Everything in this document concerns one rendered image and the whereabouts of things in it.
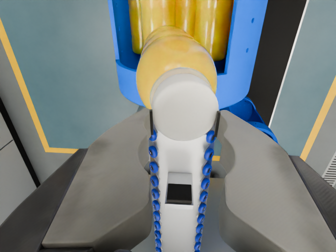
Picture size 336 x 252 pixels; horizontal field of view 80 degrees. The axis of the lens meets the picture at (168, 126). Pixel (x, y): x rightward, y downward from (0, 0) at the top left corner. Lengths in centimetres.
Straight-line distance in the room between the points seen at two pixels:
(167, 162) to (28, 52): 149
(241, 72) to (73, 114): 177
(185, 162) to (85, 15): 126
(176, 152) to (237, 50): 52
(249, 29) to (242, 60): 4
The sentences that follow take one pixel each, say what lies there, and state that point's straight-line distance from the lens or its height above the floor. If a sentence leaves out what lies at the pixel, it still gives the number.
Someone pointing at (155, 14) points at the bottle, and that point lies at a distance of 41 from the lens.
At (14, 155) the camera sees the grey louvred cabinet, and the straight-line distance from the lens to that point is 242.
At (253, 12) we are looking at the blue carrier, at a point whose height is 119.
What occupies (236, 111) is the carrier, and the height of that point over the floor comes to 16.
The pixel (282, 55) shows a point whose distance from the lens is 155.
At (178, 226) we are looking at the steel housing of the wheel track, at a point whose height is 93.
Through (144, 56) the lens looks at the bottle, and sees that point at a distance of 16.
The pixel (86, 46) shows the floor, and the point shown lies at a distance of 172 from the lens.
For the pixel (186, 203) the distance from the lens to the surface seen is 75.
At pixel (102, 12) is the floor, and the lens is 164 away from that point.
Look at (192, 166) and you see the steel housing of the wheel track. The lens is 83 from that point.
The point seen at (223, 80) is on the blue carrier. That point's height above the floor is 122.
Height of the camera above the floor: 154
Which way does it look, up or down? 58 degrees down
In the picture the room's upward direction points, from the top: 172 degrees counter-clockwise
